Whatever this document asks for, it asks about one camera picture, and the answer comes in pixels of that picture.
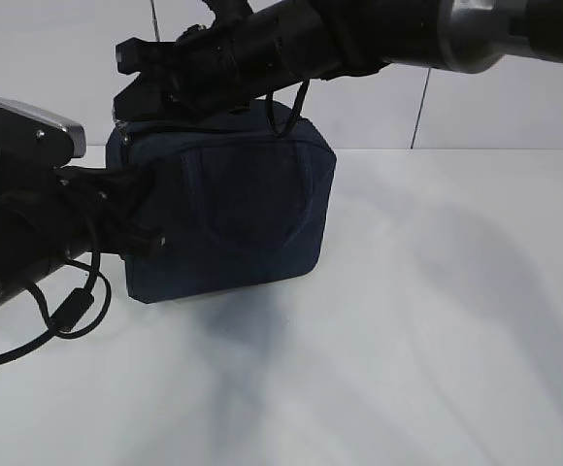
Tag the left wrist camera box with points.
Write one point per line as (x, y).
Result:
(39, 137)

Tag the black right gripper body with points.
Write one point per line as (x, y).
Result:
(204, 72)

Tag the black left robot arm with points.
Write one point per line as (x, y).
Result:
(26, 257)

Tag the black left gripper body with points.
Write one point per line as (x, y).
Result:
(73, 204)

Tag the dark navy lunch bag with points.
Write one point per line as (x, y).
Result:
(237, 205)

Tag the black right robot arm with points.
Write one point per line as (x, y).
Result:
(326, 40)

